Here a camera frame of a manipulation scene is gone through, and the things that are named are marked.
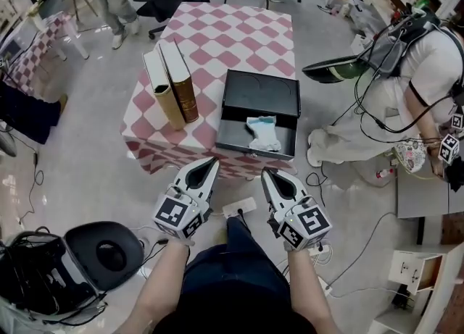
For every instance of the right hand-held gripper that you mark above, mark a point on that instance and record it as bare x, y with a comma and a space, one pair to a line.
308, 224

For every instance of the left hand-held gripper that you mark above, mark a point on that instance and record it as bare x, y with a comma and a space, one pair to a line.
170, 213

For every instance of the white and blue item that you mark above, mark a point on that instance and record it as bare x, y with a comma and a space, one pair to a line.
262, 133

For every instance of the black box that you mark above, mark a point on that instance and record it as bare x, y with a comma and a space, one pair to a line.
259, 93

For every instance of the person's left forearm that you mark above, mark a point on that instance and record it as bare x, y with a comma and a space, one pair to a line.
159, 282

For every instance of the person's right forearm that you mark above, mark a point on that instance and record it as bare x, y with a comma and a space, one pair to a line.
308, 289

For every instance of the white power strip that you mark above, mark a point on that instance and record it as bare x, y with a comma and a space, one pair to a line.
239, 207
320, 248

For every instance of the brown book with gilt spine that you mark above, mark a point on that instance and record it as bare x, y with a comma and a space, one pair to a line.
183, 86

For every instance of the person's legs in dark trousers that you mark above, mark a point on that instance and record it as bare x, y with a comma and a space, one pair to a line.
232, 274

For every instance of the white book with tan spine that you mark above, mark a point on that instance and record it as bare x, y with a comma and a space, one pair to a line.
163, 82

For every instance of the small clear bottle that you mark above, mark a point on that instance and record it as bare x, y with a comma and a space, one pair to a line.
385, 173

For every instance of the black round stool seat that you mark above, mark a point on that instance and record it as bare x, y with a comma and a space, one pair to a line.
105, 253

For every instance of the floral pouch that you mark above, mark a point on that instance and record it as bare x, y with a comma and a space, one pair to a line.
411, 157

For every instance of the grey table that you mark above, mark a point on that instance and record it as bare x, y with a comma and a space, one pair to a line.
420, 195

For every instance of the table with pink checkered cloth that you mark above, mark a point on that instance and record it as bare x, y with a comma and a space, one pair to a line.
232, 35

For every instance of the white small cabinet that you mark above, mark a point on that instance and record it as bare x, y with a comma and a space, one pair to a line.
413, 267

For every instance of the small table with checkered cloth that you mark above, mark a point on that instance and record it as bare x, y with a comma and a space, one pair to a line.
40, 46

